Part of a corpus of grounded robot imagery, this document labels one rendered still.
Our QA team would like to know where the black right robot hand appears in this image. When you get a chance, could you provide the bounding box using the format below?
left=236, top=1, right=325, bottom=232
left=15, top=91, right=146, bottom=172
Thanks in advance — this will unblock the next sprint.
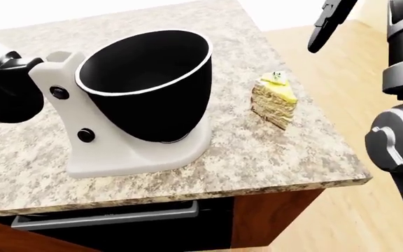
left=307, top=0, right=358, bottom=54

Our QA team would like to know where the layered cake slice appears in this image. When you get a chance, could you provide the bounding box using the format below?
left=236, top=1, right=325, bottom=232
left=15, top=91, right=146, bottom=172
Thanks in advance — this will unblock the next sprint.
left=250, top=71, right=299, bottom=131

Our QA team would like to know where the black mixer bowl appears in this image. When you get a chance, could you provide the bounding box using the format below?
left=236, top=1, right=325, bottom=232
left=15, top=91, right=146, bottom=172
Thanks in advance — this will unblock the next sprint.
left=75, top=29, right=213, bottom=144

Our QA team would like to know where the white stand mixer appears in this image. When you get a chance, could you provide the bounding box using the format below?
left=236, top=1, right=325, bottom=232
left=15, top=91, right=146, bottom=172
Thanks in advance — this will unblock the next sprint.
left=0, top=50, right=213, bottom=180

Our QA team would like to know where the brown wooden cabinet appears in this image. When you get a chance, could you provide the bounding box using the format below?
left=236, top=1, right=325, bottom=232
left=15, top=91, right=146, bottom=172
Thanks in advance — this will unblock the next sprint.
left=0, top=187, right=325, bottom=252

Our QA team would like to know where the black built-in oven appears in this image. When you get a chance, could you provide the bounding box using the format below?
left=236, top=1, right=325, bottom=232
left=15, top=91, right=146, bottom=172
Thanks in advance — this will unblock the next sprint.
left=0, top=196, right=236, bottom=252

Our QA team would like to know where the grey oven handle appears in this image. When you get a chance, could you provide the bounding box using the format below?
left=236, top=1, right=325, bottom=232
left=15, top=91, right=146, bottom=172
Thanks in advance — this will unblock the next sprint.
left=10, top=199, right=200, bottom=232

